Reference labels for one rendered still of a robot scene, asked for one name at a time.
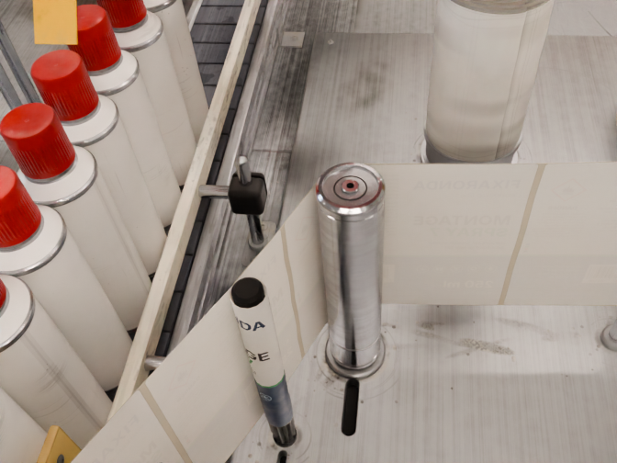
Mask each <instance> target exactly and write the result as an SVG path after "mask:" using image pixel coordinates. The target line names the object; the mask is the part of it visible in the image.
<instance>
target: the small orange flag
mask: <svg viewBox="0 0 617 463"><path fill-rule="evenodd" d="M33 13H34V36H35V44H66V45H77V44H78V39H77V6H76V0H33Z"/></svg>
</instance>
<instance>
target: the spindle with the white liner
mask: <svg viewBox="0 0 617 463"><path fill-rule="evenodd" d="M554 1H555V0H438V2H437V11H436V18H435V24H434V38H433V51H432V64H431V75H430V89H429V96H428V104H427V118H426V120H425V123H424V138H425V139H424V141H423V143H422V145H421V162H422V163H423V164H516V163H517V161H518V154H517V150H518V148H519V146H520V144H521V141H522V125H523V122H524V120H525V117H526V112H527V107H528V104H529V99H530V95H531V92H532V89H533V84H534V80H535V76H536V73H537V68H538V63H539V59H540V56H541V52H542V49H543V46H544V40H545V37H546V33H547V30H548V25H549V19H550V16H551V12H552V8H553V5H554Z"/></svg>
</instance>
